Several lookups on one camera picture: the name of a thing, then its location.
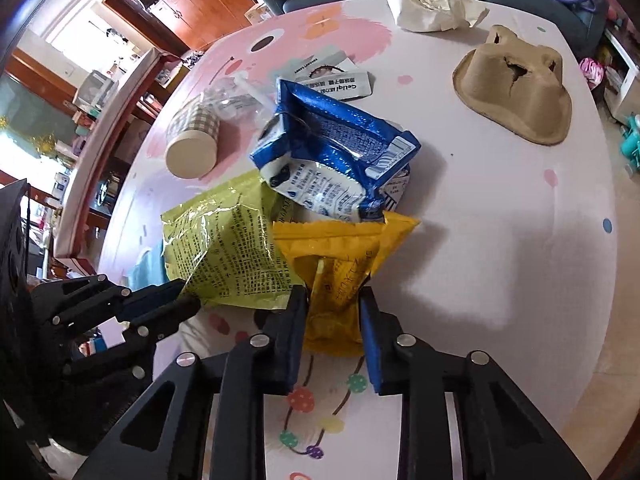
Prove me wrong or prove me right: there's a white kitchen appliance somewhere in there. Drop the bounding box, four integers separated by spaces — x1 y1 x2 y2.
75 71 118 108

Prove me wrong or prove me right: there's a light blue packet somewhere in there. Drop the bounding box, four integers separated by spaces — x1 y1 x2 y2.
127 245 168 288

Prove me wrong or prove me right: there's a blue white snack bag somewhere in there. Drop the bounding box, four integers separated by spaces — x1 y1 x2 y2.
250 77 422 223

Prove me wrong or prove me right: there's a white side table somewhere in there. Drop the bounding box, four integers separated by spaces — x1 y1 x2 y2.
602 27 640 126

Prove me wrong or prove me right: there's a yellow plastic bag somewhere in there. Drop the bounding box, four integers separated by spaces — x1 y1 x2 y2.
272 211 421 358

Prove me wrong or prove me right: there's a brown pulp cup tray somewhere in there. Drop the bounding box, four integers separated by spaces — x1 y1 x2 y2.
452 25 573 147

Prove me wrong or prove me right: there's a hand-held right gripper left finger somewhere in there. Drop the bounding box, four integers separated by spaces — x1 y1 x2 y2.
75 284 311 480

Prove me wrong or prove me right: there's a teal stepper machine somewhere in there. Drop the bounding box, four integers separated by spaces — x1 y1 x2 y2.
620 115 640 176

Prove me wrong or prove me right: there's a cartoon printed tablecloth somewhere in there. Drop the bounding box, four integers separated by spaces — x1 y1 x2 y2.
95 0 616 480

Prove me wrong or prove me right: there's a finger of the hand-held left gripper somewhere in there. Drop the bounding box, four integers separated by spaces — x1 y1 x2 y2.
32 274 188 328
62 296 202 381

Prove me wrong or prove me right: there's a yellow-green snack bag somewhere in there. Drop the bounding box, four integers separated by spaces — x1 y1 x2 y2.
161 170 306 311

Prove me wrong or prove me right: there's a pink bag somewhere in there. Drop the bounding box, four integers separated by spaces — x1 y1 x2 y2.
580 57 606 91

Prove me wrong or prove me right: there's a plaid paper cup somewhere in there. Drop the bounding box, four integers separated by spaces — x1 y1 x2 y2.
165 100 221 180

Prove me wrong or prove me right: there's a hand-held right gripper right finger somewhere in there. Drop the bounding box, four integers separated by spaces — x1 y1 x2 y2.
359 286 593 480

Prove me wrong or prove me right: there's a clear plastic wrapper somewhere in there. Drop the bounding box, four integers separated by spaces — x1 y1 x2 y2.
202 74 281 123

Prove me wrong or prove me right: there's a white crumpled paper bag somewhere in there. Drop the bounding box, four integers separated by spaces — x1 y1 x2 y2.
385 0 491 33

